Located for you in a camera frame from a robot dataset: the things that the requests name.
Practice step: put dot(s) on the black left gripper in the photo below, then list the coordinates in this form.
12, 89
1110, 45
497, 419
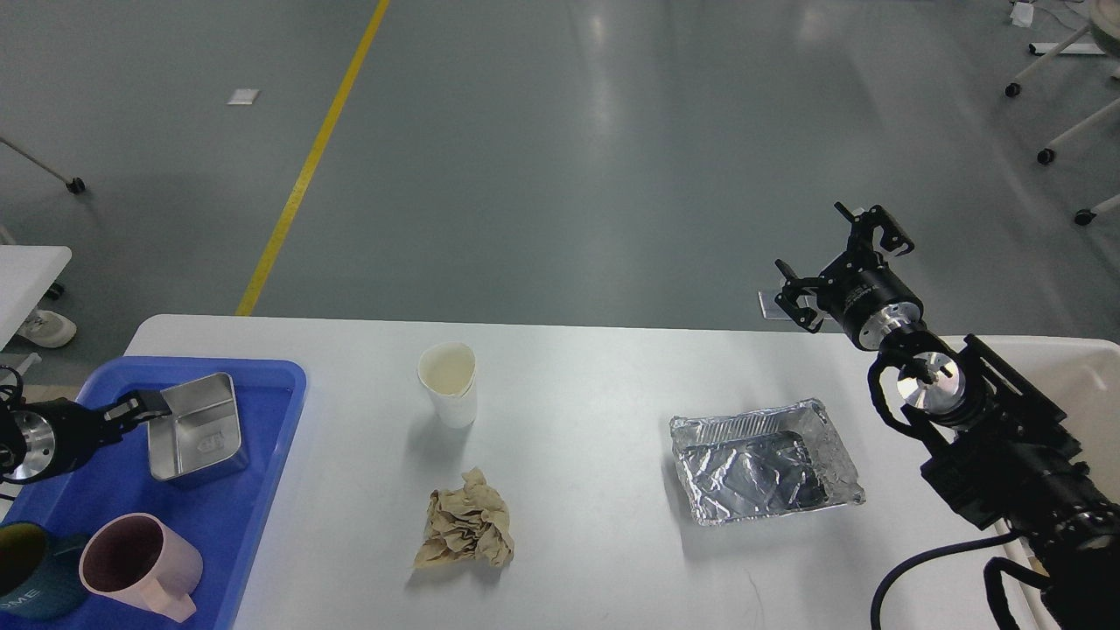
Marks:
59, 436

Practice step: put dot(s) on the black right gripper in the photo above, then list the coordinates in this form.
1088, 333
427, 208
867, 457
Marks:
859, 290

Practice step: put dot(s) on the stainless steel rectangular tin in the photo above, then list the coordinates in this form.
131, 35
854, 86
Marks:
201, 441

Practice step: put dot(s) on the pink ceramic mug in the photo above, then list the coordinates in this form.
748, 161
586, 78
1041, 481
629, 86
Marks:
137, 560

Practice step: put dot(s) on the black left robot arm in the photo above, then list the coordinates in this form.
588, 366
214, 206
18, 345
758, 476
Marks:
13, 396

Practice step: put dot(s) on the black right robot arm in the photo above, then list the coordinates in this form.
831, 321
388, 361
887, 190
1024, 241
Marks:
998, 451

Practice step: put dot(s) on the clear floor plate left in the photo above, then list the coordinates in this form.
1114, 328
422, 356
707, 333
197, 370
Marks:
769, 308

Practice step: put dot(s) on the white sneaker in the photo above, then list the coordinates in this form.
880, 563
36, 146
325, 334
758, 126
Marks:
48, 329

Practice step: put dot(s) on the blue plastic tray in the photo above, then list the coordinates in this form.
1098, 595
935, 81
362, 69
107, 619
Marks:
223, 519

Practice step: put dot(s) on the white side table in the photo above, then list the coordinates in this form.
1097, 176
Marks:
27, 274

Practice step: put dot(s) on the dark teal mug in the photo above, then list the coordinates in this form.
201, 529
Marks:
40, 572

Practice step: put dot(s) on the aluminium foil tray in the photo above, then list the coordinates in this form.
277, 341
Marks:
764, 463

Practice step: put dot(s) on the rolling stand leg left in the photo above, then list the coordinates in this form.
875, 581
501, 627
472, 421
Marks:
75, 185

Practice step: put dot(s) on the beige waste bin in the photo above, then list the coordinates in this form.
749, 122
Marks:
1081, 376

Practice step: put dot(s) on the white paper cup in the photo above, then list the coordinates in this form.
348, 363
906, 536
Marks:
448, 372

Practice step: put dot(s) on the white paper on floor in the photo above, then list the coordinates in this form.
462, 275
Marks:
243, 97

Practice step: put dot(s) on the crumpled brown paper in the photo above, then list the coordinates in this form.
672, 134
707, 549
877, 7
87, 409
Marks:
467, 524

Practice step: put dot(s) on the white rolling chair base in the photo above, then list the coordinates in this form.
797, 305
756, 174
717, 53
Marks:
1098, 28

